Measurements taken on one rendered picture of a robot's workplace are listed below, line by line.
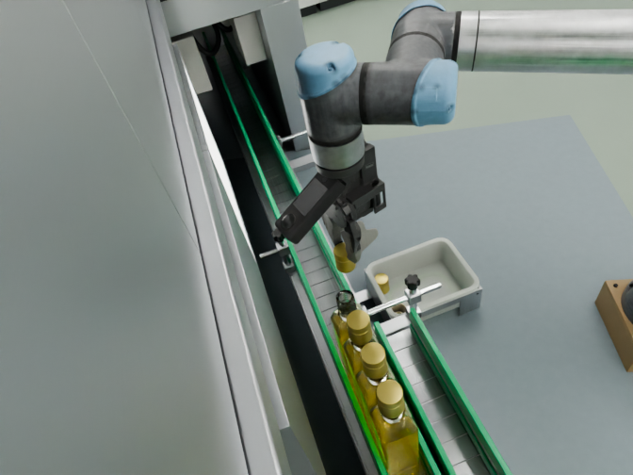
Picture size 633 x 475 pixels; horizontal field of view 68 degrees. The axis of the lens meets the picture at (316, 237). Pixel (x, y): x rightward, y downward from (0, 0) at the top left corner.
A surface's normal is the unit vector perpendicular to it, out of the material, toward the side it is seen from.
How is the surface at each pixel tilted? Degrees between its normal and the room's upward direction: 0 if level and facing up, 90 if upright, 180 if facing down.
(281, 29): 90
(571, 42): 66
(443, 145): 0
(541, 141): 0
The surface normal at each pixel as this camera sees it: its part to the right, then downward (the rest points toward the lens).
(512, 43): -0.26, 0.41
